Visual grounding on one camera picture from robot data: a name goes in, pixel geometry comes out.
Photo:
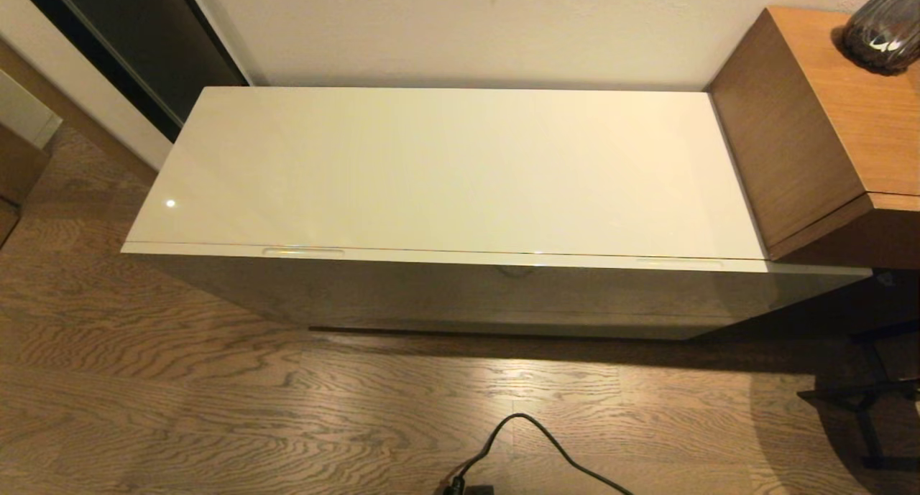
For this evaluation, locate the grey black robot base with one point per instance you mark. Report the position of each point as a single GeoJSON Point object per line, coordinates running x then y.
{"type": "Point", "coordinates": [474, 491]}

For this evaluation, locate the glossy white cabinet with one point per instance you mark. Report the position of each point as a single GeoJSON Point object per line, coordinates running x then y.
{"type": "Point", "coordinates": [503, 164]}

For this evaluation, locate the brown wooden side cabinet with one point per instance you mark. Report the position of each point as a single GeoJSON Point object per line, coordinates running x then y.
{"type": "Point", "coordinates": [790, 121]}

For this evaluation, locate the dark door panel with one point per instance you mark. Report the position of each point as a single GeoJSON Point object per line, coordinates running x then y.
{"type": "Point", "coordinates": [144, 35]}

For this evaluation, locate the black metal stand legs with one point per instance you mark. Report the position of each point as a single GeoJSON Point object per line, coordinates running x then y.
{"type": "Point", "coordinates": [866, 409]}

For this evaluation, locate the brown wooden box furniture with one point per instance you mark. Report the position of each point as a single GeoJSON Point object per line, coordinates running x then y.
{"type": "Point", "coordinates": [18, 172]}

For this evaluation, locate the white flat panel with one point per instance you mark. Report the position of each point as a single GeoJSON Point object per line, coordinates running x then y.
{"type": "Point", "coordinates": [25, 110]}

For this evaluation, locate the dark ribbed glass vase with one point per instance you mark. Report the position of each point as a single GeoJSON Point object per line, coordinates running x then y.
{"type": "Point", "coordinates": [884, 35]}

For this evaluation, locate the white door frame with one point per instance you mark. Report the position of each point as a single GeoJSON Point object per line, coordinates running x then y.
{"type": "Point", "coordinates": [72, 71]}

